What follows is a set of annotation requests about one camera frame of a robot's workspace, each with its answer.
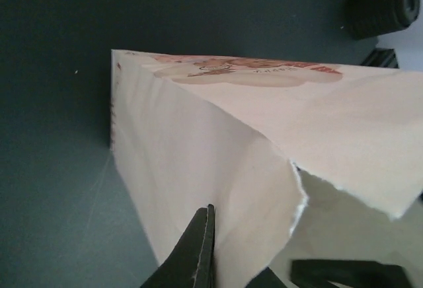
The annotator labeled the Cream Bear paper bag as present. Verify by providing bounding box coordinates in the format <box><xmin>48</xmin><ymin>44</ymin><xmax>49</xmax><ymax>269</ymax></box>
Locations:
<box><xmin>110</xmin><ymin>50</ymin><xmax>422</xmax><ymax>287</ymax></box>

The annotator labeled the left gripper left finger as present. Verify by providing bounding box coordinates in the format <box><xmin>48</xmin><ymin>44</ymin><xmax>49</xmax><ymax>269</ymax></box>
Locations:
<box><xmin>141</xmin><ymin>204</ymin><xmax>215</xmax><ymax>288</ymax></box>

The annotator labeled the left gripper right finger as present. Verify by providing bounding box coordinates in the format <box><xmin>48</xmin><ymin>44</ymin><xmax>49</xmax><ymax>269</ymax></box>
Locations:
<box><xmin>254</xmin><ymin>258</ymin><xmax>410</xmax><ymax>288</ymax></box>

